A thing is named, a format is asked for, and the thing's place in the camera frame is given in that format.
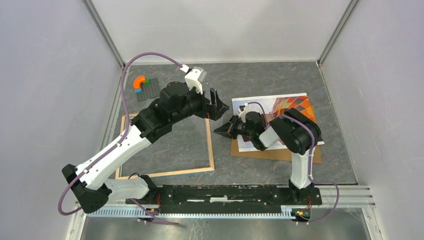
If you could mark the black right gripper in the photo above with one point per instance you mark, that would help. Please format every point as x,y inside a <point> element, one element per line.
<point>228,129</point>

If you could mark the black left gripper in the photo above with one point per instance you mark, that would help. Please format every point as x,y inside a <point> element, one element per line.
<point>212,111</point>

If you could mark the hot air balloon photo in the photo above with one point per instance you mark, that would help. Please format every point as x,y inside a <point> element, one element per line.
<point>276,104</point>

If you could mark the brown cardboard backing board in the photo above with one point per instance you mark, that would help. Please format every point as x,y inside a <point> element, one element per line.
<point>280,154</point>

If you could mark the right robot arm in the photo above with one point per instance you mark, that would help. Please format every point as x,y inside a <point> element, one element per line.
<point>295,130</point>

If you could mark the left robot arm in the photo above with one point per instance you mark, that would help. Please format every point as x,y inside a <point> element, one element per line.
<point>90,182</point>

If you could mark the grey building block baseplate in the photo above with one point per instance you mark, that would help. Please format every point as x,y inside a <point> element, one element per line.
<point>149,91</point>

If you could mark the orange curved toy block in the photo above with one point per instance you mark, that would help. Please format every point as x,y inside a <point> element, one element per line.
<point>138,82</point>

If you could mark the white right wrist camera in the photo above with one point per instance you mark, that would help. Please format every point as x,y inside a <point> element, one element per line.
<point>243,110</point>

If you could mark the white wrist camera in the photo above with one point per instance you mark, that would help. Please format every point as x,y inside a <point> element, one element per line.
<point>243,110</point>
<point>194,77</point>

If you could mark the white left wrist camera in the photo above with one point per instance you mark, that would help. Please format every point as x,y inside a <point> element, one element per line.
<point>194,77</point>

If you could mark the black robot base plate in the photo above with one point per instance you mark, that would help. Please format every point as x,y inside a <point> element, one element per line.
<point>225,199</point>

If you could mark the light wooden picture frame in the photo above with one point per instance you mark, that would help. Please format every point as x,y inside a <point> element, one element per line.
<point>186,150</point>

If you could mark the aluminium rail with cable comb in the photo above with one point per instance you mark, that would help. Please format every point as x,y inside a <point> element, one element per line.
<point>345,196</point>

